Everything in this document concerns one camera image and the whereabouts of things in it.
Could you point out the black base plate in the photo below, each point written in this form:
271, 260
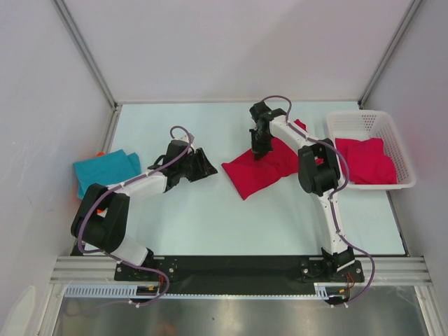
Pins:
251, 275

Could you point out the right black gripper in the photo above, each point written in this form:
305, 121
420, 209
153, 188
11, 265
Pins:
260, 151

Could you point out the white plastic basket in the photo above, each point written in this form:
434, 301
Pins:
366, 124

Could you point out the red t shirt in basket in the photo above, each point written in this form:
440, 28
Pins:
367, 162

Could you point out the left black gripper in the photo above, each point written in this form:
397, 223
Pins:
204, 167

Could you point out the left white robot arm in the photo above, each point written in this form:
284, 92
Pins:
101, 219

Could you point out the white slotted cable duct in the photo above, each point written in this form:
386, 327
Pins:
136, 292

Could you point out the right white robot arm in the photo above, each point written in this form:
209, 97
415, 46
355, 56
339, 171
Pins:
319, 174

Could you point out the teal folded t shirt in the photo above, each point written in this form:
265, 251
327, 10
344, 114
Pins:
106, 169

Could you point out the red t shirt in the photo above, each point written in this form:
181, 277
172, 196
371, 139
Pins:
249, 176
367, 162

